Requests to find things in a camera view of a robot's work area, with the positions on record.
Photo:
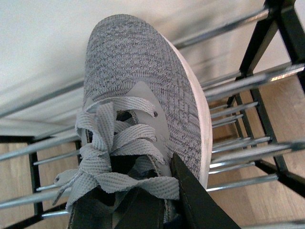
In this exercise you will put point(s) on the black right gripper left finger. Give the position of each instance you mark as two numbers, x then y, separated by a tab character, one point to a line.
135	209

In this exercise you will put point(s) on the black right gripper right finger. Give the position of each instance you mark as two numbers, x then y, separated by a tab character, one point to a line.
198	210

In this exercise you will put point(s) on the grey sneaker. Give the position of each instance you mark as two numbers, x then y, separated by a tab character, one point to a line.
142	104

